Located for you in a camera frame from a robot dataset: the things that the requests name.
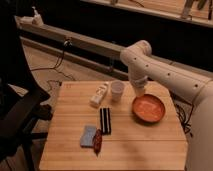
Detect white pump dispenser bottle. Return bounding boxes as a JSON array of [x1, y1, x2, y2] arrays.
[[32, 7, 44, 26]]

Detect brown red oblong object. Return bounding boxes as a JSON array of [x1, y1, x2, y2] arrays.
[[93, 129, 102, 155]]

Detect black cable right floor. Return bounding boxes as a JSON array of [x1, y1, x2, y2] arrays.
[[174, 99, 196, 136]]

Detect black office chair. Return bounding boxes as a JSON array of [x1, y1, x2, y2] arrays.
[[0, 0, 52, 171]]

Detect wooden square table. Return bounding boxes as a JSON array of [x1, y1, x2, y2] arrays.
[[39, 81, 188, 171]]

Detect blue grey sponge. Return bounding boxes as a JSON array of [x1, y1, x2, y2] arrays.
[[80, 125, 96, 148]]

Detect white plastic cup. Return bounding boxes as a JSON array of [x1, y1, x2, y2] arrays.
[[110, 80, 125, 102]]

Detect white lying bottle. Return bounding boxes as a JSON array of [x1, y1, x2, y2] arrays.
[[90, 82, 109, 107]]

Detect black white striped block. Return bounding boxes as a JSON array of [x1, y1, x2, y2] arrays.
[[99, 108, 111, 135]]

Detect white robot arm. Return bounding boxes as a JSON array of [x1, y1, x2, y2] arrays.
[[120, 40, 213, 171]]

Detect orange round bowl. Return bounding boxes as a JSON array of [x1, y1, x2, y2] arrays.
[[132, 94, 166, 123]]

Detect black cable floor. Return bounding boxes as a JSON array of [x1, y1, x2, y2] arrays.
[[174, 99, 196, 136], [31, 38, 77, 94]]

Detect black cable left floor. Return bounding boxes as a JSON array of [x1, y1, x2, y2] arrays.
[[31, 38, 77, 94]]

